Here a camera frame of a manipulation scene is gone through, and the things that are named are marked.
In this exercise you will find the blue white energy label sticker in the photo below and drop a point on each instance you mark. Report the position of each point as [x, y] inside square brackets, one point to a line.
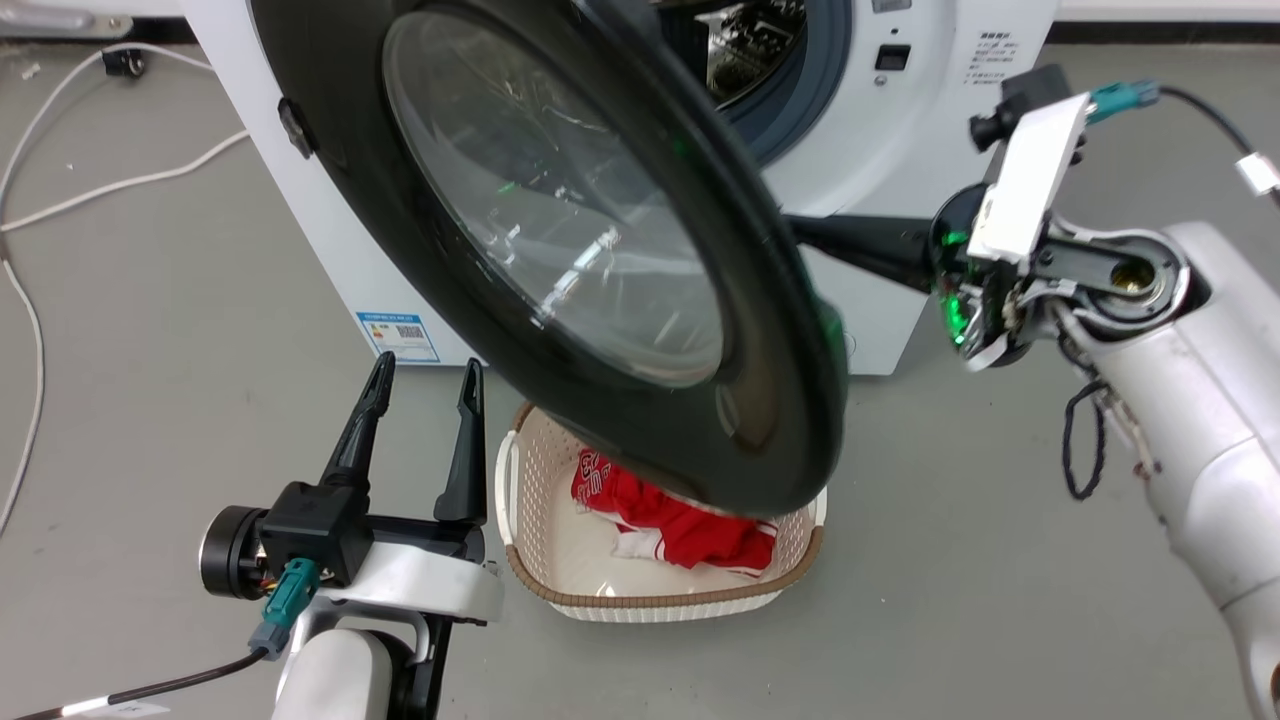
[400, 337]

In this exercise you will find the white basket with brown rim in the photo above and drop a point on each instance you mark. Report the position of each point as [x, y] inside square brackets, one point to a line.
[550, 560]

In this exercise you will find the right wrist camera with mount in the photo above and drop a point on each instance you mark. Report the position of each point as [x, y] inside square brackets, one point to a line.
[1030, 170]

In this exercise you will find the black round glass washer door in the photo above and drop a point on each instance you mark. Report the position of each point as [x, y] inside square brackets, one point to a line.
[550, 200]

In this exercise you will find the white front-load washing machine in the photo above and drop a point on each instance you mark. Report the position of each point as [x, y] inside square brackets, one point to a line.
[900, 160]

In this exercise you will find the small black wall plug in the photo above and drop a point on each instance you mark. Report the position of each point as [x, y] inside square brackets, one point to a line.
[123, 64]

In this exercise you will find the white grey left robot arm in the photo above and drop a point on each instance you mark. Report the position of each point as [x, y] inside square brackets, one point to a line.
[335, 680]

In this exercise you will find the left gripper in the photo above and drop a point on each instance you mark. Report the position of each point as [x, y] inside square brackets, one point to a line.
[430, 585]

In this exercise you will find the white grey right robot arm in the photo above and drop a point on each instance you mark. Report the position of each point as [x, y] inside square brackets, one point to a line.
[1200, 400]

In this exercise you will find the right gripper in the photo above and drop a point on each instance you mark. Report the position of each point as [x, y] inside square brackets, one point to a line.
[965, 300]

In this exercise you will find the red and white garment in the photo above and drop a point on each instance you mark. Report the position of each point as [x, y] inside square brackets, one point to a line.
[690, 530]

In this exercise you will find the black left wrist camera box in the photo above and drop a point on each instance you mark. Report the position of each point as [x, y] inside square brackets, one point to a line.
[315, 525]

